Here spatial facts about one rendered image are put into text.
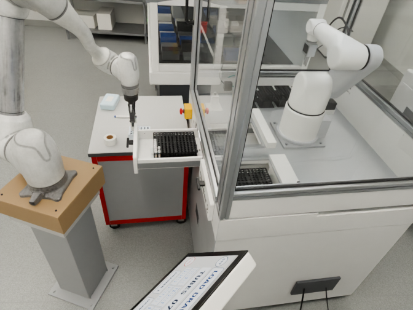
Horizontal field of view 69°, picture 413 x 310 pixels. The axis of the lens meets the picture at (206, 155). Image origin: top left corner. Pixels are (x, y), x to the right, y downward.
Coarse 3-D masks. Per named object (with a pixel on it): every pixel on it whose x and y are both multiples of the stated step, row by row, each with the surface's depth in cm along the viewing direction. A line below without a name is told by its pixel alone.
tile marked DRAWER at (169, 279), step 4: (176, 272) 93; (172, 276) 92; (164, 280) 93; (168, 280) 91; (160, 284) 92; (164, 284) 90; (156, 288) 91; (160, 288) 89; (152, 292) 90; (156, 292) 88
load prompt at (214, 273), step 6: (216, 270) 79; (222, 270) 77; (210, 276) 78; (216, 276) 76; (204, 282) 76; (210, 282) 75; (198, 288) 75; (204, 288) 73; (192, 294) 74; (198, 294) 73; (186, 300) 73; (192, 300) 72; (180, 306) 72; (186, 306) 71
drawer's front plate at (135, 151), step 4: (136, 124) 163; (136, 128) 160; (136, 132) 157; (136, 136) 155; (136, 140) 152; (136, 144) 150; (136, 148) 148; (136, 152) 147; (136, 156) 145; (136, 160) 144; (136, 164) 146; (136, 168) 147; (136, 172) 149
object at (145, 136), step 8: (144, 136) 167; (152, 136) 168; (144, 144) 165; (152, 144) 166; (144, 152) 160; (200, 152) 164; (144, 160) 147; (152, 160) 148; (160, 160) 149; (168, 160) 150; (176, 160) 150; (184, 160) 151; (192, 160) 152; (144, 168) 150; (152, 168) 151; (160, 168) 152
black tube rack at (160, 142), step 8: (160, 136) 162; (168, 136) 163; (176, 136) 167; (184, 136) 163; (192, 136) 164; (160, 144) 156; (168, 144) 157; (176, 144) 157; (184, 144) 158; (192, 144) 158; (160, 152) 151; (168, 152) 152; (176, 152) 152; (184, 152) 153; (192, 152) 154
